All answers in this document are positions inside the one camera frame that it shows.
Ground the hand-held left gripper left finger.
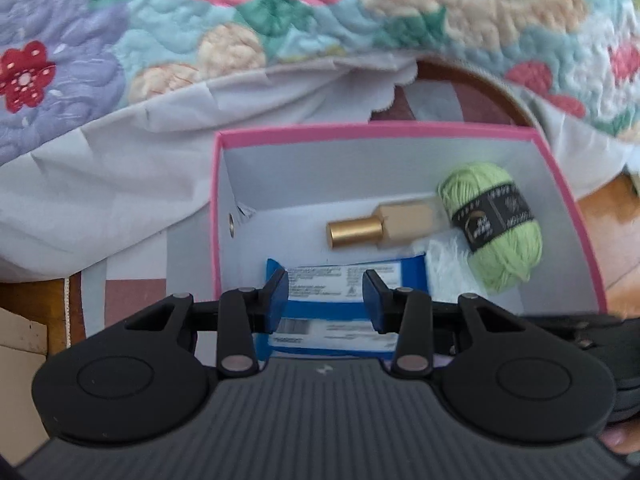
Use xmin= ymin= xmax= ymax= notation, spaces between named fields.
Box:
xmin=124 ymin=267 xmax=290 ymax=379

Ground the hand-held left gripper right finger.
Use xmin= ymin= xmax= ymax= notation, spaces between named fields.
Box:
xmin=362 ymin=269 xmax=523 ymax=379

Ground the blue and white packet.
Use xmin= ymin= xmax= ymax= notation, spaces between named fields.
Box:
xmin=255 ymin=256 xmax=432 ymax=361

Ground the beige bottle with gold cap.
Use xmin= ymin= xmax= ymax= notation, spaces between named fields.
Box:
xmin=326 ymin=199 xmax=451 ymax=251

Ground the pink cardboard box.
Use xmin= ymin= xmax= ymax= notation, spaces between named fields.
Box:
xmin=209 ymin=122 xmax=608 ymax=318

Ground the person's right hand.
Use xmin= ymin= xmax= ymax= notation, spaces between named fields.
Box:
xmin=601 ymin=412 xmax=640 ymax=456

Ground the green yarn ball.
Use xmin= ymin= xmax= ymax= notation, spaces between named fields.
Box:
xmin=437 ymin=161 xmax=543 ymax=293

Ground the striped rug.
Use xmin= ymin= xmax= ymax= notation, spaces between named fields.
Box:
xmin=65 ymin=57 xmax=538 ymax=356

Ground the white bed sheet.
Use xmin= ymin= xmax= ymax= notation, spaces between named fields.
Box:
xmin=0 ymin=52 xmax=640 ymax=281

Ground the plain cardboard sheet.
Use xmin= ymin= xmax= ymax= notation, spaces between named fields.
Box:
xmin=0 ymin=306 xmax=68 ymax=453

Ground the floral quilt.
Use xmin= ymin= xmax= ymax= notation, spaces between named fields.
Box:
xmin=0 ymin=0 xmax=640 ymax=166

